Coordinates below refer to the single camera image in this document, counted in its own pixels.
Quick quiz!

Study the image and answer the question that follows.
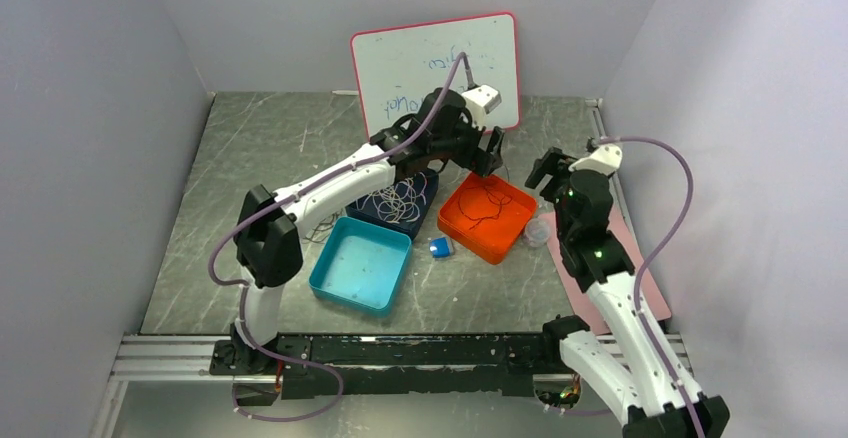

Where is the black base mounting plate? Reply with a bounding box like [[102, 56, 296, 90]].
[[208, 332, 574, 404]]

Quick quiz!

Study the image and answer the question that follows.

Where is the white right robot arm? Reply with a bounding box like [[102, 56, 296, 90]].
[[525, 144, 730, 437]]

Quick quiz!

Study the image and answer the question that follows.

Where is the pink clipboard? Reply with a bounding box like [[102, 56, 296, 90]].
[[549, 206, 673, 337]]

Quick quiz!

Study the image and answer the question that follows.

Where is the orange square tray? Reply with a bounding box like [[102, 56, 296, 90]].
[[437, 173, 538, 265]]

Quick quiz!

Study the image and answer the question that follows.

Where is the aluminium frame rail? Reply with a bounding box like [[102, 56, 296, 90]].
[[92, 316, 729, 437]]

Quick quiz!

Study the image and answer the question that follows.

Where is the dark blue square tray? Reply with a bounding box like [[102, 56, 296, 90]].
[[345, 170, 440, 240]]

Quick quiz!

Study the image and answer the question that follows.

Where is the small blue white object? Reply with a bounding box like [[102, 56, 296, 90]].
[[429, 236, 454, 259]]

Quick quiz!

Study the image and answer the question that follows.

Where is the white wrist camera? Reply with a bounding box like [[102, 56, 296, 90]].
[[460, 85, 502, 128], [569, 144, 623, 177]]

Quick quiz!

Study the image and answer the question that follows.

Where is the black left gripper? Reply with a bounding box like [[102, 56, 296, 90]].
[[431, 110, 505, 179]]

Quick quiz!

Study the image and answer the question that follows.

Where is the teal square tray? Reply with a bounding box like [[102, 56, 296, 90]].
[[308, 217, 412, 318]]

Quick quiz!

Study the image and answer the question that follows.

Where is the clear plastic cup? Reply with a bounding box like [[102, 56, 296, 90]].
[[523, 217, 551, 248]]

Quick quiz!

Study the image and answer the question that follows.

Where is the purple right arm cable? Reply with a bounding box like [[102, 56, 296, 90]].
[[543, 135, 707, 438]]

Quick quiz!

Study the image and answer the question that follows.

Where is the pink-framed whiteboard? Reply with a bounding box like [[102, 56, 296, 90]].
[[350, 12, 522, 137]]

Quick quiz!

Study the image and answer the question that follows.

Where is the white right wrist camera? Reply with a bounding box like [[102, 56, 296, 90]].
[[569, 144, 623, 177]]

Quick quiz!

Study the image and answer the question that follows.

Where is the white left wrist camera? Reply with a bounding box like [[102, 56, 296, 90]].
[[460, 85, 502, 128]]

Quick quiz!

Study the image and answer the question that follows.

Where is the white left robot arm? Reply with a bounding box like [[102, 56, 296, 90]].
[[233, 85, 504, 374]]

